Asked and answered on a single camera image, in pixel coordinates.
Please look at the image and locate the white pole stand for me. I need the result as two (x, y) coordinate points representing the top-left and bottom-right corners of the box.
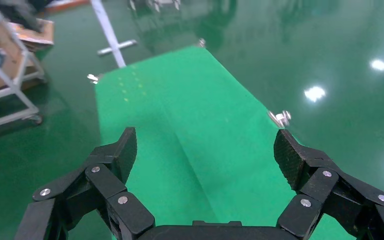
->
(90, 0), (139, 69)

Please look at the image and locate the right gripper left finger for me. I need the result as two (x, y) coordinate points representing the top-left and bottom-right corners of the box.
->
(14, 126), (156, 240)

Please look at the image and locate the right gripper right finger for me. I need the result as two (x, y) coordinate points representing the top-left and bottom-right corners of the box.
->
(273, 129), (384, 240)

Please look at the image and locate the brown cardboard box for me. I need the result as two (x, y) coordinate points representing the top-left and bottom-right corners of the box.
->
(0, 19), (24, 95)

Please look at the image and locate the green table cloth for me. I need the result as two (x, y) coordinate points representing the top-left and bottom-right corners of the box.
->
(94, 45), (359, 240)

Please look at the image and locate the white metal frame cart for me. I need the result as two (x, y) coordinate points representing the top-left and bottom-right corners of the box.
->
(0, 3), (45, 133)

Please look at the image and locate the silver binder clip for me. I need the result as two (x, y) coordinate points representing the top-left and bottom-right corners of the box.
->
(267, 110), (292, 129)

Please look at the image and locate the flat brown board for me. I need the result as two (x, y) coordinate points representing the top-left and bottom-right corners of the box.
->
(8, 18), (55, 52)

